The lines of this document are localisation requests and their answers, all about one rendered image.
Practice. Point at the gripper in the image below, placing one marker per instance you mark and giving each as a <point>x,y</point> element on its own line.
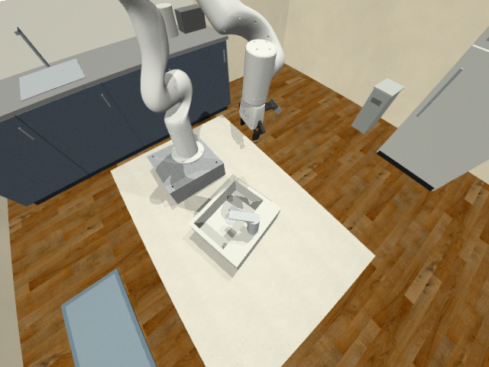
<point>253,117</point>

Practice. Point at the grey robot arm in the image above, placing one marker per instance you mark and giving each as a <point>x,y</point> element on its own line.
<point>263,59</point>

